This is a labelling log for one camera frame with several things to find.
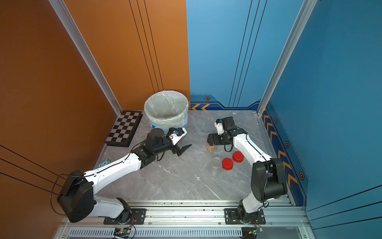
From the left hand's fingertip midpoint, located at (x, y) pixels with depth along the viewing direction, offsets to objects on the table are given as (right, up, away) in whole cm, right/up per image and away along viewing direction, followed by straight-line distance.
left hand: (186, 134), depth 79 cm
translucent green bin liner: (-15, +16, +23) cm, 32 cm away
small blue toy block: (-52, -18, +12) cm, 56 cm away
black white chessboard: (-45, 0, +24) cm, 51 cm away
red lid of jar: (+25, -19, +12) cm, 33 cm away
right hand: (+17, -4, +11) cm, 21 cm away
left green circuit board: (-30, -47, -8) cm, 56 cm away
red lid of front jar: (+31, -15, +13) cm, 37 cm away
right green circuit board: (+33, -45, -9) cm, 57 cm away
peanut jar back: (+15, -11, +18) cm, 26 cm away
